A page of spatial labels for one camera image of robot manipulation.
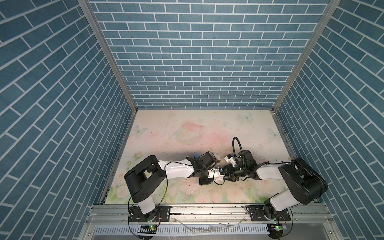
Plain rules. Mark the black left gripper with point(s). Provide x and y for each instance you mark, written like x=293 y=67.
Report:
x=208 y=181

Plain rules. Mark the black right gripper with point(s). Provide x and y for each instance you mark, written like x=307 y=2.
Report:
x=229 y=172

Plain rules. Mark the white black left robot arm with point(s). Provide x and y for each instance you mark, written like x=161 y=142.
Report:
x=144 y=178

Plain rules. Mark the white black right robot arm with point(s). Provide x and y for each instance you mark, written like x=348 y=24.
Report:
x=303 y=182

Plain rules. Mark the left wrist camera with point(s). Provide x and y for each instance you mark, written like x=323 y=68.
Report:
x=215 y=175

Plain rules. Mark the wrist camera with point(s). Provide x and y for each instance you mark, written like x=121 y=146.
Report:
x=215 y=175
x=230 y=160

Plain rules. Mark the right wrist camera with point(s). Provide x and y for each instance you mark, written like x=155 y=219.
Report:
x=230 y=160

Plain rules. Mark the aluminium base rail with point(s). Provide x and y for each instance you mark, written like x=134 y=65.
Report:
x=209 y=222

